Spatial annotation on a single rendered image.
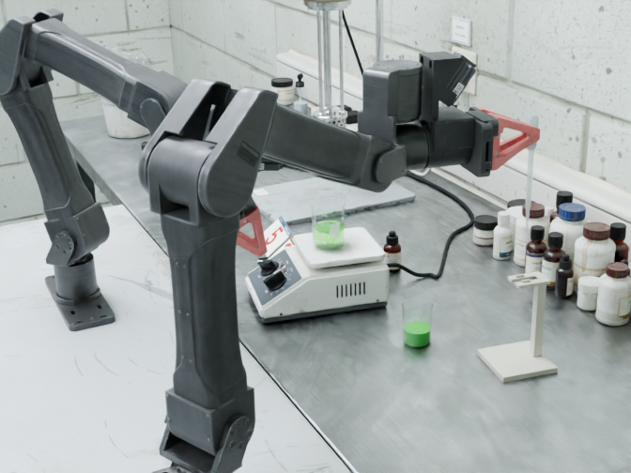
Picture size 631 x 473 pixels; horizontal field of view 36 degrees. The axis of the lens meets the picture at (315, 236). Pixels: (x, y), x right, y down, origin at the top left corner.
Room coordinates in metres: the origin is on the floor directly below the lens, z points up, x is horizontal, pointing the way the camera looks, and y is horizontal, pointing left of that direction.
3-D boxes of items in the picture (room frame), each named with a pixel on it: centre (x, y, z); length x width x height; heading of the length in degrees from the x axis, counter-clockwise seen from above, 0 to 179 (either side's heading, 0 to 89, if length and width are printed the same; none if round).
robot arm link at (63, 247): (1.37, 0.37, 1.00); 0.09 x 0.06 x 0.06; 156
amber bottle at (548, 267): (1.38, -0.37, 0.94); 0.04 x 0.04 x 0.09
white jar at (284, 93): (2.57, 0.08, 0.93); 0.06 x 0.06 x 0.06
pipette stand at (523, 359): (1.14, -0.27, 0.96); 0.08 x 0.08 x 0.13; 16
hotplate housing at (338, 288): (1.36, -0.01, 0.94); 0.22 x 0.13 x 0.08; 104
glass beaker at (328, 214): (1.36, -0.02, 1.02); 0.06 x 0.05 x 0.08; 51
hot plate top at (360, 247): (1.37, -0.03, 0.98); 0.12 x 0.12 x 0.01; 14
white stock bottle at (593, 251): (1.36, -0.43, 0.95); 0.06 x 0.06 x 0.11
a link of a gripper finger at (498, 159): (1.13, -0.23, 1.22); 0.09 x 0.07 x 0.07; 106
